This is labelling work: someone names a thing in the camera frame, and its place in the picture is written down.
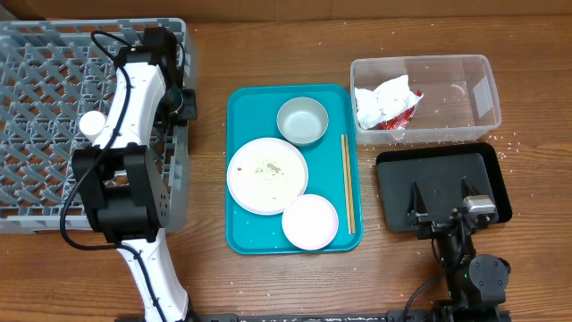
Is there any teal plastic tray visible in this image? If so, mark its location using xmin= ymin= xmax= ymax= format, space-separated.
xmin=225 ymin=84 xmax=364 ymax=255

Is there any large white dirty plate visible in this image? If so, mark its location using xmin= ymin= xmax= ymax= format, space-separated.
xmin=226 ymin=138 xmax=309 ymax=216

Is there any white napkin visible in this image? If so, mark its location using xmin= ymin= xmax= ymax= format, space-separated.
xmin=354 ymin=75 xmax=417 ymax=131

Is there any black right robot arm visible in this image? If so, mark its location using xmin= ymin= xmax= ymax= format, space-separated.
xmin=402 ymin=177 xmax=511 ymax=322

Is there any red snack wrapper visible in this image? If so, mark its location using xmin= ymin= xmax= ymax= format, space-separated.
xmin=380 ymin=90 xmax=424 ymax=130

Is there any wooden chopstick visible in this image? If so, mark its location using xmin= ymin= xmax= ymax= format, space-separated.
xmin=343 ymin=134 xmax=356 ymax=234
xmin=341 ymin=134 xmax=353 ymax=234

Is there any wooden chopstick left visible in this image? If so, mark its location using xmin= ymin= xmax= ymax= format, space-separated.
xmin=341 ymin=134 xmax=353 ymax=234

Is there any black tray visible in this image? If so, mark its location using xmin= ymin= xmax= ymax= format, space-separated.
xmin=376 ymin=142 xmax=513 ymax=233

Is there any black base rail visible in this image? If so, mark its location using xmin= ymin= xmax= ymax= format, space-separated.
xmin=114 ymin=310 xmax=512 ymax=322

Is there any clear plastic bin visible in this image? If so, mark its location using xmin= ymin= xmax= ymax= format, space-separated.
xmin=349 ymin=55 xmax=502 ymax=145

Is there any wooden chopstick right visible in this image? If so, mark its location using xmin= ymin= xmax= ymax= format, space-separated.
xmin=343 ymin=134 xmax=356 ymax=234

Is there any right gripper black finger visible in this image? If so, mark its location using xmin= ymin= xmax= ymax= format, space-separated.
xmin=461 ymin=176 xmax=480 ymax=199
xmin=408 ymin=181 xmax=427 ymax=216

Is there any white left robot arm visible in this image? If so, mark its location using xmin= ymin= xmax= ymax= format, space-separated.
xmin=70 ymin=27 xmax=197 ymax=321

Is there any white paper cup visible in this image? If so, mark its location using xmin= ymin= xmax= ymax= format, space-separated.
xmin=79 ymin=110 xmax=106 ymax=143

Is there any grey dishwasher rack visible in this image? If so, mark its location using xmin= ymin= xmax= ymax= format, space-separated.
xmin=1 ymin=18 xmax=198 ymax=234

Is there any grey bowl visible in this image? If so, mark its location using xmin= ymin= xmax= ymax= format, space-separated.
xmin=276 ymin=97 xmax=329 ymax=146

